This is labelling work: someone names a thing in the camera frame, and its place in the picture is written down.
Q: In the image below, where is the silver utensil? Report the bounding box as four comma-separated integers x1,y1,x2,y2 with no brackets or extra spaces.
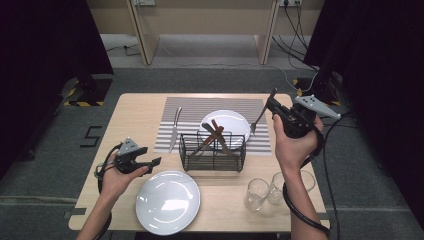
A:
201,122,235,157

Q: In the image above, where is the person's right hand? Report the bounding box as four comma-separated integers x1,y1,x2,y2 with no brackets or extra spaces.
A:
272,112,325,173

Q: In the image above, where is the white wall outlet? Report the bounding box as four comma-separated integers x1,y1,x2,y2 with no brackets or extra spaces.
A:
278,0,304,8

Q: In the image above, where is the black floor cable with plug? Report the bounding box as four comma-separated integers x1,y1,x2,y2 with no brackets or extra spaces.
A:
104,43,142,57

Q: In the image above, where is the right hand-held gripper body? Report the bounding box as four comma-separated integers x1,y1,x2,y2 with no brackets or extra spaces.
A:
277,94,342,140

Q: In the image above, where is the black stand base striped tape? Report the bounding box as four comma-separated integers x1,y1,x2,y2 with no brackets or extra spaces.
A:
62,74,114,108
292,71,343,107

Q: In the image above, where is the black curtain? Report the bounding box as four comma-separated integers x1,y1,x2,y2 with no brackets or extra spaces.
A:
302,0,424,231
0,0,115,181

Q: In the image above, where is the beige background desk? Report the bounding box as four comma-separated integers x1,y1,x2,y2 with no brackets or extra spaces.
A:
84,0,326,66

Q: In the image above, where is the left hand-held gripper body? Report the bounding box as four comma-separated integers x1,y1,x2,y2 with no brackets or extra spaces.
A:
114,136,142,175

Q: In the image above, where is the silver fork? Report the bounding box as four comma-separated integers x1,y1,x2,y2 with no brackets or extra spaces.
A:
249,87,278,136

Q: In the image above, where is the thick black floor cable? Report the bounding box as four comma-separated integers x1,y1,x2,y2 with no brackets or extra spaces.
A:
322,112,353,240

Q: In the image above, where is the white plate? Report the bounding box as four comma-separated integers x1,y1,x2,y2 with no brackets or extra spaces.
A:
135,170,202,237
198,109,252,151

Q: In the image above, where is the silver table knife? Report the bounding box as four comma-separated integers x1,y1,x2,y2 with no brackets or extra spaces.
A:
168,106,184,154

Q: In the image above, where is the person's left hand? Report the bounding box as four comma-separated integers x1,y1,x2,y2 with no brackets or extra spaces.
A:
99,162,150,202

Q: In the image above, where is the black cable bundle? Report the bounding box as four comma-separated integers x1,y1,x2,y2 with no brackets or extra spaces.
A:
271,2,322,73

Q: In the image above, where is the black wire basket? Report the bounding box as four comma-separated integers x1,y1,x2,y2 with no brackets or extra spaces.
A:
178,131,247,174

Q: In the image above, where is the left hand-held gripper cable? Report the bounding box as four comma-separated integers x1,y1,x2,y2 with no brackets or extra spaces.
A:
93,142,125,240

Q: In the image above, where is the striped placemat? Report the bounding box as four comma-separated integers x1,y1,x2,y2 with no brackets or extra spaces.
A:
153,96,272,156

